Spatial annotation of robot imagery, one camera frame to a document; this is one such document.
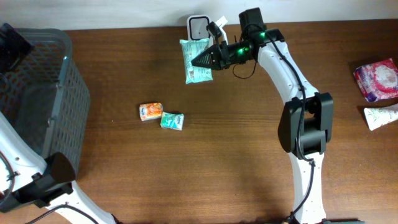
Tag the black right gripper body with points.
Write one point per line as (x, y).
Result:
(234, 54)

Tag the green wet wipes pack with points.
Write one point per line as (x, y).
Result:
(191, 49)

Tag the small green tissue packet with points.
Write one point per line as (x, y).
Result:
(172, 121)

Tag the orange tissue packet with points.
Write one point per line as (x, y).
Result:
(150, 111)

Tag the red purple tissue pack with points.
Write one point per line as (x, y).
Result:
(377, 81)

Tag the white cream tube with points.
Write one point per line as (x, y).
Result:
(377, 117)

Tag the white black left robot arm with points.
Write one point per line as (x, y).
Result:
(50, 183)

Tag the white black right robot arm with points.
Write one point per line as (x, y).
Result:
(307, 117)

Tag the white barcode scanner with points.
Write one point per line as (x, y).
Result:
(196, 28)

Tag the grey plastic basket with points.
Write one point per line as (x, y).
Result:
(45, 99)

